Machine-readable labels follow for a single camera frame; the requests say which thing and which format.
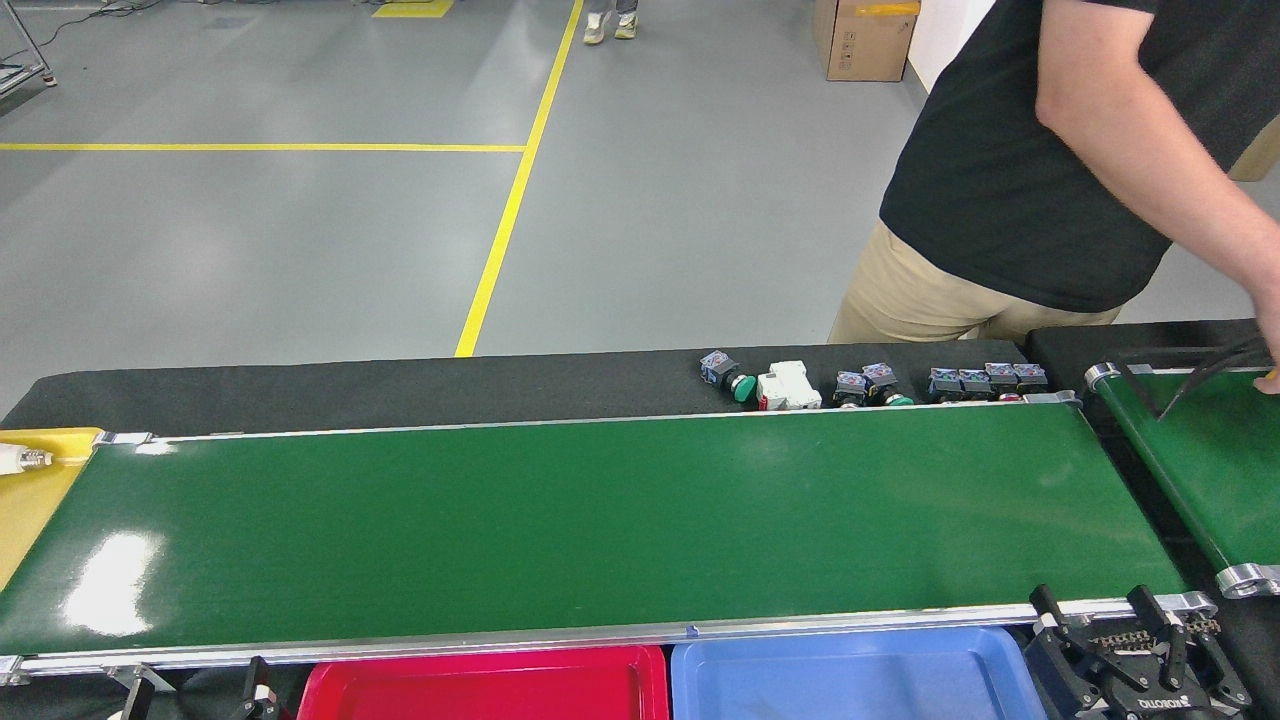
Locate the white circuit breaker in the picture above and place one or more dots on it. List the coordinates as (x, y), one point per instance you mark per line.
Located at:
(790, 385)

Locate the silver conveyor bracket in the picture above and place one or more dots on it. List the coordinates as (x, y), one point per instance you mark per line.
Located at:
(150, 672)

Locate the black guide frame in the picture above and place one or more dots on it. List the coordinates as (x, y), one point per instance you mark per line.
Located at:
(1138, 392)

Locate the long green conveyor belt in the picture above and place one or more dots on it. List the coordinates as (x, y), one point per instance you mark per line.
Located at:
(600, 520)

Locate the red plastic tray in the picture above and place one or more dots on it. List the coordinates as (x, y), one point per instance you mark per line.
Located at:
(480, 690)

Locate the yellow plastic tray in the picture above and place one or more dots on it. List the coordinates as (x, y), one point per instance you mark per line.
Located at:
(30, 510)

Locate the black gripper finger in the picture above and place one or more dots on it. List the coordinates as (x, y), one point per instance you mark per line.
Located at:
(260, 705)
(135, 705)

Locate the metal rack cart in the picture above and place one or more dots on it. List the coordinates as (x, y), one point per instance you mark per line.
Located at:
(15, 78)

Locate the green feeder conveyor belt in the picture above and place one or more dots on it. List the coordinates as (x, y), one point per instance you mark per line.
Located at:
(1210, 470)

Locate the brown cardboard box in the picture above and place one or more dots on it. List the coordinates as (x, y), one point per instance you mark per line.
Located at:
(865, 45)

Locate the blue plastic tray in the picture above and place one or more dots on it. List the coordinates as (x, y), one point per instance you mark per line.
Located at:
(850, 680)

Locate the person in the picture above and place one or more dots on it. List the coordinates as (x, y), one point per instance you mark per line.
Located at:
(597, 25)
(980, 150)

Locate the white light bulb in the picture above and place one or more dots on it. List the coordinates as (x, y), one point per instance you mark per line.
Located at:
(15, 460)

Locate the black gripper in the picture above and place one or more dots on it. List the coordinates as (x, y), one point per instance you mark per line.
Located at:
(1160, 708)

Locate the person's right hand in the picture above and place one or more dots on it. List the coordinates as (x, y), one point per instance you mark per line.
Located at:
(1270, 340)

